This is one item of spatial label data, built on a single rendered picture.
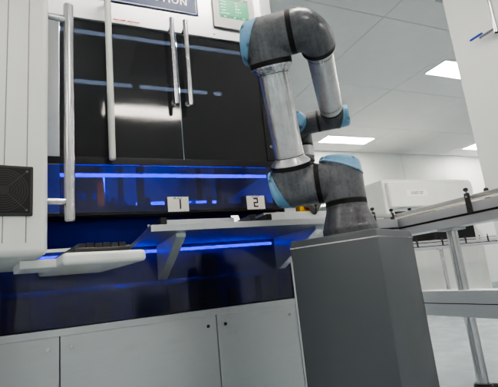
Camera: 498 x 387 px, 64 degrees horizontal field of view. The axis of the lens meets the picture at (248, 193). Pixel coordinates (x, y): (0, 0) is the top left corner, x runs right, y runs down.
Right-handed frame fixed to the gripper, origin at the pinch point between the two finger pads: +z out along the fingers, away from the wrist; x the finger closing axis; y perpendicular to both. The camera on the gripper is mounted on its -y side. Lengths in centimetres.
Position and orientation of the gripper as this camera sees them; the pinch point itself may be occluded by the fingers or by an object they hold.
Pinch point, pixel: (315, 210)
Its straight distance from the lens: 144.7
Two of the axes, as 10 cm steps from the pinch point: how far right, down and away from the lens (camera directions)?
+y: -3.8, 2.4, 8.9
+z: 1.0, 9.7, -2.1
